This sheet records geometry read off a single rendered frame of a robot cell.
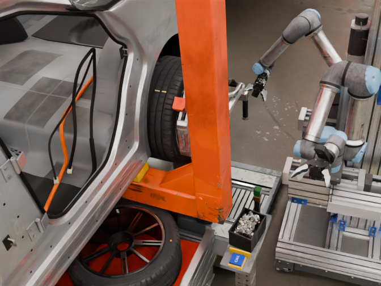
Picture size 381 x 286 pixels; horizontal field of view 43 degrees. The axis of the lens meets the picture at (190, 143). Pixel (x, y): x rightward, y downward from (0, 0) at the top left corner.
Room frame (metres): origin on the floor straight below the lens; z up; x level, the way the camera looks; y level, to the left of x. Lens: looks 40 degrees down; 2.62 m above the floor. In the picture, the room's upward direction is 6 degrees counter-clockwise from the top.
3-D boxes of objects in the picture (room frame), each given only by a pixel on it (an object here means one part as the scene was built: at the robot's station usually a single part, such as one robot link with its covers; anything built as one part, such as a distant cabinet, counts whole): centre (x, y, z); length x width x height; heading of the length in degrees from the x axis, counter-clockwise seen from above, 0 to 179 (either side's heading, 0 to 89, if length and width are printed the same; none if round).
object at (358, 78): (1.79, -0.80, 1.19); 0.15 x 0.12 x 0.55; 52
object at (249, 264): (1.72, -0.26, 0.44); 0.43 x 0.17 x 0.03; 153
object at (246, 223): (1.74, -0.27, 0.51); 0.20 x 0.14 x 0.13; 145
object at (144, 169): (2.11, 0.35, 0.71); 0.14 x 0.14 x 0.05; 63
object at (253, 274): (1.70, -0.25, 0.21); 0.10 x 0.10 x 0.42; 63
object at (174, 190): (2.04, 0.20, 0.69); 0.52 x 0.17 x 0.35; 63
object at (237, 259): (1.57, -0.18, 0.47); 0.07 x 0.07 x 0.02; 63
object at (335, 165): (1.60, -0.62, 1.11); 0.11 x 0.08 x 0.11; 52
